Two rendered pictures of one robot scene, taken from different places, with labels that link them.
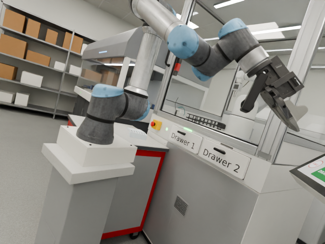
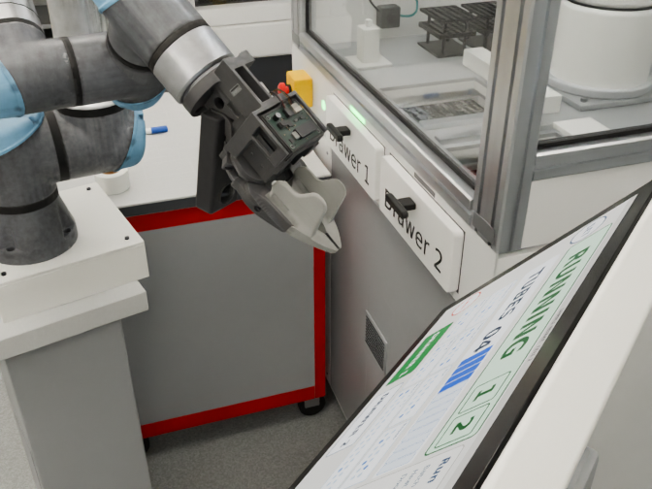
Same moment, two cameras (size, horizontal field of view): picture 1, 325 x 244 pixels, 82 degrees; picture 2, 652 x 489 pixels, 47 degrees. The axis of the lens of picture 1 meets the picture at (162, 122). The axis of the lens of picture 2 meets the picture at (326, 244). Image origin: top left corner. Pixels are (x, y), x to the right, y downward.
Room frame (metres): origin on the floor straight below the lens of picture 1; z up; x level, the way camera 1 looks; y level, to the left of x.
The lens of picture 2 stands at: (-0.09, -0.57, 1.51)
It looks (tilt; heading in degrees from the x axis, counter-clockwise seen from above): 32 degrees down; 19
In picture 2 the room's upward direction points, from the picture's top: straight up
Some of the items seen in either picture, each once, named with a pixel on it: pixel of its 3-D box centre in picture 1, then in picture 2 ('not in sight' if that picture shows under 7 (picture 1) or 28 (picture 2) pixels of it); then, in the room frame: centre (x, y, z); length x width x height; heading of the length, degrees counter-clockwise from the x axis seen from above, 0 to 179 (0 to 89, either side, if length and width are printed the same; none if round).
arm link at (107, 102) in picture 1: (107, 100); (16, 150); (0.77, 0.25, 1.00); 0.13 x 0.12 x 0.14; 137
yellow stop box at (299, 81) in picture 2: (156, 124); (298, 88); (1.49, 0.04, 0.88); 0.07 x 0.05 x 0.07; 37
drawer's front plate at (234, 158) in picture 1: (221, 157); (416, 218); (0.99, -0.36, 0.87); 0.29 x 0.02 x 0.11; 37
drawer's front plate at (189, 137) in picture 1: (184, 138); (352, 144); (1.24, -0.17, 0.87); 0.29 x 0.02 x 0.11; 37
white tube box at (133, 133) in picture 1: (137, 134); not in sight; (1.37, 0.15, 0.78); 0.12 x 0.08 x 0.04; 109
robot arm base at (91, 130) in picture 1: (98, 127); (25, 214); (0.77, 0.25, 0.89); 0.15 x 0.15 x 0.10
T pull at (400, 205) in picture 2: (220, 150); (403, 204); (0.97, -0.34, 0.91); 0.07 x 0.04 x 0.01; 37
